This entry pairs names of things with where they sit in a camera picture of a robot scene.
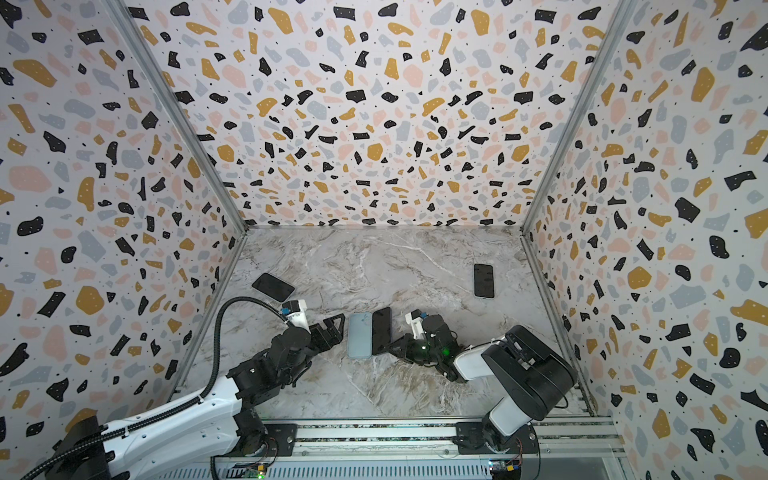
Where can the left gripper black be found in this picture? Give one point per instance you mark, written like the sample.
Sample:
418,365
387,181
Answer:
335,335

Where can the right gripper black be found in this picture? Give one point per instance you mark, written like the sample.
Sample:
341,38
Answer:
405,343

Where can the light green phone case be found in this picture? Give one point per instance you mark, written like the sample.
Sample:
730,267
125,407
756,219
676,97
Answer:
359,337

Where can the black phone blue back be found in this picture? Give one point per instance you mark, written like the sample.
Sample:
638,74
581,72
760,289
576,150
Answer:
381,330

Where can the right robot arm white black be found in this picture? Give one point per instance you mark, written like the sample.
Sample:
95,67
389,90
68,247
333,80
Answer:
534,377

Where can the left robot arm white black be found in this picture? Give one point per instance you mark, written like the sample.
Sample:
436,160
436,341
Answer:
212,422

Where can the black phone left side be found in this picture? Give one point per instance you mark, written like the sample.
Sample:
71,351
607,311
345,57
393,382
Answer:
273,287

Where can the black phone right side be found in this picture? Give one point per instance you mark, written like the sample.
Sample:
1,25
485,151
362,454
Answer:
484,284

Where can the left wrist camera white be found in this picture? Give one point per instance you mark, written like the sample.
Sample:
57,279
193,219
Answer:
295,314

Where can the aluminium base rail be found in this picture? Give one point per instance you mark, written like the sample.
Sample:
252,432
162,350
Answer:
569,447

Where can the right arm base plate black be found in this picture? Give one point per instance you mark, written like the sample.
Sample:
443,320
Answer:
482,438

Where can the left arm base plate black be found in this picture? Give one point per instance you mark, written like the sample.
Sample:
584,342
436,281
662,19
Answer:
273,441

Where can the white ribbed cable tray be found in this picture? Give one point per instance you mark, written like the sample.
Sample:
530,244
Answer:
406,469

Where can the left corner aluminium post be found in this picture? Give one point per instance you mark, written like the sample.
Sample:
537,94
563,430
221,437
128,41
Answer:
120,16

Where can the corner aluminium post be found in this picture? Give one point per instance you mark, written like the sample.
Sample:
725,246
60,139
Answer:
603,56
120,16

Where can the right corner aluminium post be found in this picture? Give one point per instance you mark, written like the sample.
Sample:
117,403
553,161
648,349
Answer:
603,56

